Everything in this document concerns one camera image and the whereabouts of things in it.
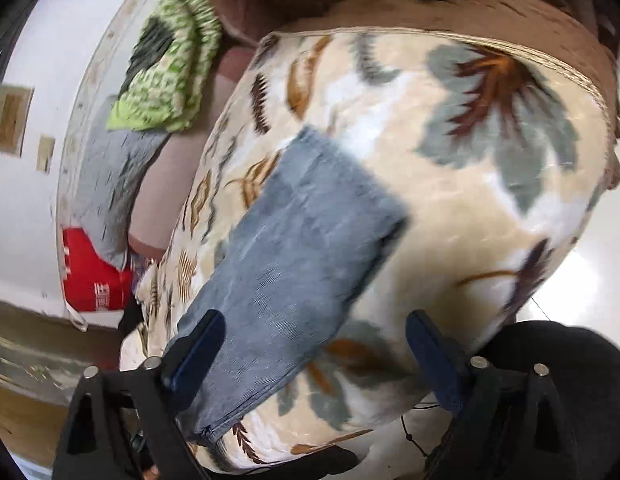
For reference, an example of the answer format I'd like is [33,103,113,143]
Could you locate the red shopping bag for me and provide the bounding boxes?
[61,228,132,332]

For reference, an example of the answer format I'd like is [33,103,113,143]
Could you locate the dark grey folded garment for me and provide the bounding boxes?
[119,16,174,96]

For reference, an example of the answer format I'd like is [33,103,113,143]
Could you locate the grey-blue denim pants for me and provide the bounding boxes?
[171,127,409,445]

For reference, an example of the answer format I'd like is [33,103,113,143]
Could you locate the grey quilted pillow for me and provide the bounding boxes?
[72,96,170,271]

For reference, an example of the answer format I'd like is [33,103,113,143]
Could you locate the cream leaf-print blanket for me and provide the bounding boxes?
[120,27,612,474]

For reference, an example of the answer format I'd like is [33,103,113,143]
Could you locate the green patterned folded cloth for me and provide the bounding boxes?
[107,0,223,132]

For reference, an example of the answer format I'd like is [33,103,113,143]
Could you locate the pink-brown bed sheet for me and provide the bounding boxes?
[127,46,255,260]

